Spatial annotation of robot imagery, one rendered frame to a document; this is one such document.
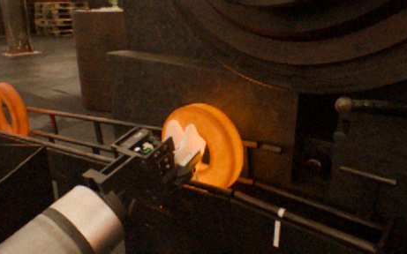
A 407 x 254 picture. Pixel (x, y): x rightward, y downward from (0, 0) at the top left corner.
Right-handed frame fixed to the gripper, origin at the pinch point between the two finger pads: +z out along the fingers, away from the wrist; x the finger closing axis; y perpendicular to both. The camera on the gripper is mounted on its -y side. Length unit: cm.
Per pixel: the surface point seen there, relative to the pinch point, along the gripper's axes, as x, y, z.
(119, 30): 215, -44, 151
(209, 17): -6.7, 20.7, -0.4
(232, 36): -10.1, 18.6, -1.0
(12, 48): 631, -121, 224
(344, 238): -25.4, -4.1, -5.3
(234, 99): -3.1, 4.5, 7.0
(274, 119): -10.6, 2.5, 6.5
